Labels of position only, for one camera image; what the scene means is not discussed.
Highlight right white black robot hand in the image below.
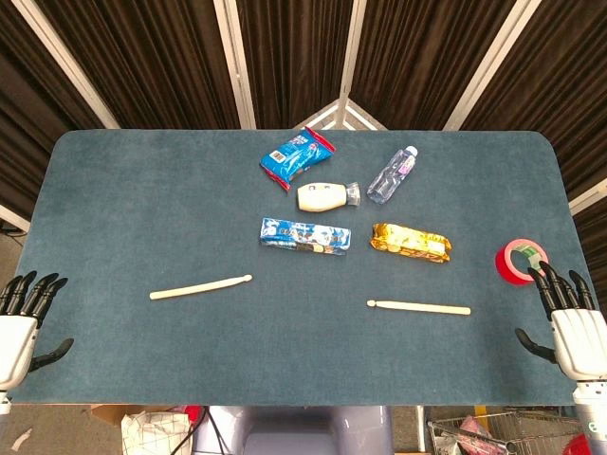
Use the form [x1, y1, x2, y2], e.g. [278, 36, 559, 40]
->
[515, 260, 607, 383]

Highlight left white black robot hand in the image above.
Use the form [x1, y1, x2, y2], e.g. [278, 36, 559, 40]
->
[0, 270, 75, 392]

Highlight pale wooden drumstick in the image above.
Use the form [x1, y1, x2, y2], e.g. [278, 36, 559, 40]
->
[149, 273, 254, 301]
[366, 298, 472, 318]

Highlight small green clear tape roll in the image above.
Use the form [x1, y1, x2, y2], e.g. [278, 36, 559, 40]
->
[514, 243, 544, 275]

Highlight red round object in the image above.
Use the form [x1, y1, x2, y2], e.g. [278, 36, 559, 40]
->
[566, 431, 594, 455]

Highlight red tape roll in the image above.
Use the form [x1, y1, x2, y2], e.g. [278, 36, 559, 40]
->
[494, 238, 550, 287]

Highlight pink plastic bag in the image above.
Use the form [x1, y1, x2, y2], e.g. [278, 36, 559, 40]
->
[457, 415, 494, 440]

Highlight white checked bag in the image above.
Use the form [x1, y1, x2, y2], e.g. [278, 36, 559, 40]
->
[120, 409, 194, 455]

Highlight gold foil cracker pack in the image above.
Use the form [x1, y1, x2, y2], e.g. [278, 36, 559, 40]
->
[369, 222, 452, 264]

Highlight teal blue table mat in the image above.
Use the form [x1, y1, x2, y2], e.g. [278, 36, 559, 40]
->
[8, 128, 599, 408]

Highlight clear plastic water bottle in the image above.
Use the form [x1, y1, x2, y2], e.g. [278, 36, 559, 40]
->
[366, 145, 419, 206]

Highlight lavender robot torso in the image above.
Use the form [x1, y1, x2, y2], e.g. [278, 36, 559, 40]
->
[194, 405, 395, 455]

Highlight cream drink bottle grey cap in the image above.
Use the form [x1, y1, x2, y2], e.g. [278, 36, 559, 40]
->
[296, 181, 362, 212]

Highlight blue Oreo cookie box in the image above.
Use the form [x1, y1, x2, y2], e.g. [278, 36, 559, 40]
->
[258, 217, 353, 257]

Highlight blue red-edged snack bag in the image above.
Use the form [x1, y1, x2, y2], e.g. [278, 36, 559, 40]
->
[258, 126, 338, 193]

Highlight white screen frame post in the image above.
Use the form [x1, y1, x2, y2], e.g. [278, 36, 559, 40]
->
[9, 0, 120, 130]
[334, 0, 369, 130]
[212, 0, 258, 130]
[0, 203, 31, 234]
[567, 176, 607, 215]
[442, 0, 543, 132]

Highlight metal wire basket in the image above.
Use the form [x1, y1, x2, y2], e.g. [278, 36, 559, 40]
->
[426, 409, 582, 455]

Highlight black cable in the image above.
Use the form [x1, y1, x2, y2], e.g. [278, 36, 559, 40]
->
[168, 406, 210, 454]
[207, 408, 226, 455]

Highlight white triangular frame foot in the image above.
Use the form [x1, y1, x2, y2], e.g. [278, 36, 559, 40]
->
[292, 98, 389, 132]

